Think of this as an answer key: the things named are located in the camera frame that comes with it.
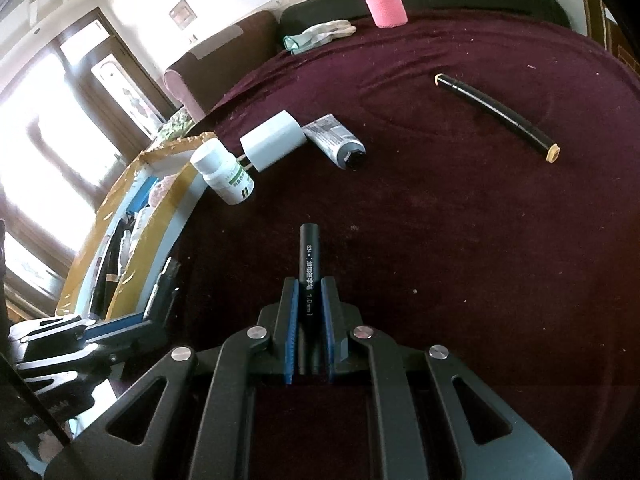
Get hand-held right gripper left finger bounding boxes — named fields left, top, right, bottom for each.
left=42, top=276, right=301, bottom=480

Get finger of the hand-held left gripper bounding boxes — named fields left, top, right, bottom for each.
left=7, top=310, right=151, bottom=348
left=17, top=257, right=182, bottom=391

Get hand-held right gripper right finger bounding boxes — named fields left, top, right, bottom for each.
left=320, top=276, right=573, bottom=480

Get white foam box yellow tape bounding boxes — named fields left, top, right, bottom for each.
left=55, top=131, right=221, bottom=321

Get black marker pen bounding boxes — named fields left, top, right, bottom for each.
left=298, top=223, right=323, bottom=376

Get white mug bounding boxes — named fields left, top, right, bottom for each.
left=190, top=141, right=256, bottom=206

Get maroon cloth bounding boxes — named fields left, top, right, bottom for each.
left=112, top=7, right=640, bottom=480

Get green cloth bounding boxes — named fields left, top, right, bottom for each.
left=157, top=110, right=193, bottom=141

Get white charger adapter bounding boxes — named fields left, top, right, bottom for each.
left=240, top=110, right=306, bottom=173

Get brown armchair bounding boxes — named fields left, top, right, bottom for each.
left=163, top=10, right=280, bottom=121

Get wooden door glass panels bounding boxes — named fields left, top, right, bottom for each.
left=0, top=7, right=171, bottom=311

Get black stick gold ends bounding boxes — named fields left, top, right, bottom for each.
left=434, top=73, right=561, bottom=163

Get white work gloves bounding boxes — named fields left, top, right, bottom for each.
left=282, top=19, right=357, bottom=56

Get wooden cabinet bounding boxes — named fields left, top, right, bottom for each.
left=575, top=0, right=636, bottom=61

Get small wall picture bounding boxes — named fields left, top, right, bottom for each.
left=168, top=0, right=193, bottom=28

